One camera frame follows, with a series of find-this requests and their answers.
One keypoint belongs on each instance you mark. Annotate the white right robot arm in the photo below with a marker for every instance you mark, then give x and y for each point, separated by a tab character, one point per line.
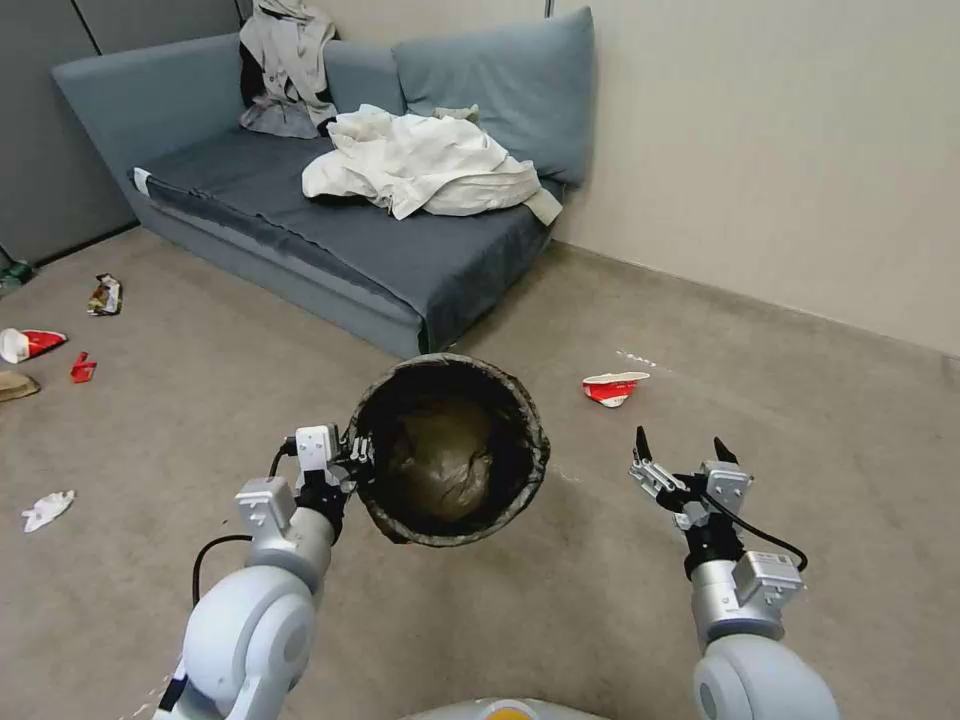
750	652

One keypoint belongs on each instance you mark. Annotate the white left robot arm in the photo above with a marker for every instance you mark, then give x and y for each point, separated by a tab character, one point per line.
247	622

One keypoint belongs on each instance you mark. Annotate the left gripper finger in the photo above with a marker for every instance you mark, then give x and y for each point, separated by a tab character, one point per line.
361	448
348	486

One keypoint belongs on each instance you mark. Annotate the dark grey sofa cover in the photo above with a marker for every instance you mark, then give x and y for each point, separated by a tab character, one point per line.
360	232

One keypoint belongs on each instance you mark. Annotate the crumpled snack wrapper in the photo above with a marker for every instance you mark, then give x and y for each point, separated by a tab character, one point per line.
105	295

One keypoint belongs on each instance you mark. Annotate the brown flat scrap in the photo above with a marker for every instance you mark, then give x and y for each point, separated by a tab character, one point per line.
16	386

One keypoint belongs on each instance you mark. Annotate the white robot front shell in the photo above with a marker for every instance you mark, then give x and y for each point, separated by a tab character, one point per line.
487	709

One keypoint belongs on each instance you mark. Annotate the green crumpled wrapper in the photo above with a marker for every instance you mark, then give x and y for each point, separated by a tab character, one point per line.
13	274

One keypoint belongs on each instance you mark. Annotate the blue-grey sofa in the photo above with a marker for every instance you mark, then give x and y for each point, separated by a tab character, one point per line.
225	180

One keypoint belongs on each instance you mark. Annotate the grey partition panel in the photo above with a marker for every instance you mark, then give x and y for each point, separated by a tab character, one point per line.
45	45

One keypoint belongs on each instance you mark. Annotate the dark trash bag liner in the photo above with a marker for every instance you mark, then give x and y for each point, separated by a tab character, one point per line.
446	461

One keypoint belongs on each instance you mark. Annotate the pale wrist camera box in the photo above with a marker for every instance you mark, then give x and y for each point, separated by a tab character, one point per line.
727	484
316	447

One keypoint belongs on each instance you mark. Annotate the small red paper scrap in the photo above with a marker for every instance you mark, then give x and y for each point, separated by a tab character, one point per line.
83	368

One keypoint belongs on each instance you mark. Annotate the white crumpled bedsheet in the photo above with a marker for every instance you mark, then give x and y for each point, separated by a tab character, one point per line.
427	165

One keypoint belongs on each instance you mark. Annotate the crushed red white paper cup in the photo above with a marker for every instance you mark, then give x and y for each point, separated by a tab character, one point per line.
30	343
611	388

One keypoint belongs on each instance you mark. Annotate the beige and black jacket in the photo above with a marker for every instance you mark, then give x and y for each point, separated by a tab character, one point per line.
289	67

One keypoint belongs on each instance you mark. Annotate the black round trash can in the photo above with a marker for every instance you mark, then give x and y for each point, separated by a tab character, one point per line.
450	450

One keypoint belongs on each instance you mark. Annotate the blue-grey sofa cushion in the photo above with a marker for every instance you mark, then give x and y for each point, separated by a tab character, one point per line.
510	97

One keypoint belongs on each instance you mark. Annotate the white crumpled tissue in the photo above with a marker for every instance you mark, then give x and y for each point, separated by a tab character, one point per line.
46	510

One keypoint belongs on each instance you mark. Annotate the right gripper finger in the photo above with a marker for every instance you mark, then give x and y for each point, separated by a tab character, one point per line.
726	452
651	469

